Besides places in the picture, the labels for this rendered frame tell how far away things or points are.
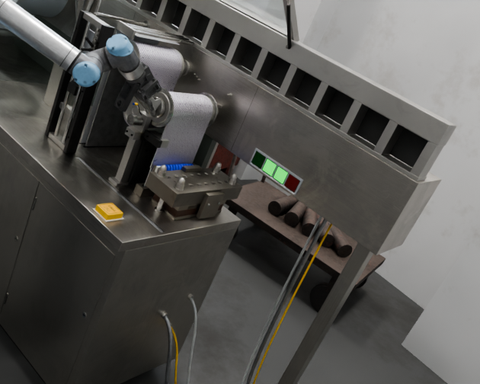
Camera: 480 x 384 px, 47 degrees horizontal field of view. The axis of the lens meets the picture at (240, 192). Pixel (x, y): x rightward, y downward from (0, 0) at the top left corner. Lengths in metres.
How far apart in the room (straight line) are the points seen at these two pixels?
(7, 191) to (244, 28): 1.18
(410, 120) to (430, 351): 2.35
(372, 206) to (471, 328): 2.01
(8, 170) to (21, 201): 0.15
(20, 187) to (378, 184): 1.39
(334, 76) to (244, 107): 0.41
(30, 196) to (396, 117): 1.42
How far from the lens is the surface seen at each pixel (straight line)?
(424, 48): 4.75
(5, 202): 2.50
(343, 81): 2.07
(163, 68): 2.33
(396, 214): 1.99
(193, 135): 2.26
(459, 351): 3.97
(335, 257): 3.88
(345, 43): 5.08
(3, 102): 2.69
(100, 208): 2.00
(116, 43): 1.88
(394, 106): 1.99
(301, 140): 2.14
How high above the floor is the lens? 1.87
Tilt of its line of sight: 22 degrees down
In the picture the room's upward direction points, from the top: 24 degrees clockwise
